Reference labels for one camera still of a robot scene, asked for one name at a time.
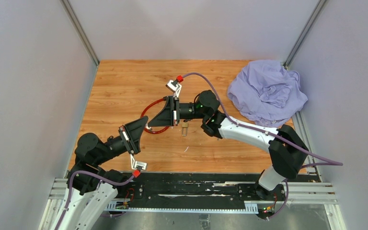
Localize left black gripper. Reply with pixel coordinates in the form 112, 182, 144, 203
95, 115, 149, 164

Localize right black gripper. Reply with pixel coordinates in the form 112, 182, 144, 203
148, 97, 207, 127

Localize brass padlock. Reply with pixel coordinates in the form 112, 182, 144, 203
182, 122, 189, 137

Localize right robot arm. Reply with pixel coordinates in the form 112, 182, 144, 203
148, 90, 307, 200

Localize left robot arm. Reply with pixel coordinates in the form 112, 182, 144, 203
51, 116, 148, 230

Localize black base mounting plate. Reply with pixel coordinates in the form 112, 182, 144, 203
114, 172, 285, 211

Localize lavender crumpled cloth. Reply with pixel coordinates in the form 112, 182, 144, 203
227, 60, 308, 127

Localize red cable lock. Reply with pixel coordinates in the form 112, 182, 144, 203
139, 97, 172, 135

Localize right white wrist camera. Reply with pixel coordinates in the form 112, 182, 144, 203
166, 80, 182, 98

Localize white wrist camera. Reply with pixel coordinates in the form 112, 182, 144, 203
130, 154, 148, 171
166, 80, 182, 98

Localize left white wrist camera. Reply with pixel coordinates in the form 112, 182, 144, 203
130, 154, 148, 171

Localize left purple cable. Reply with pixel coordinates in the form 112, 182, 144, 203
54, 170, 141, 230

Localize aluminium frame rail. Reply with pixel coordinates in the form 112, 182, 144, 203
49, 178, 339, 215

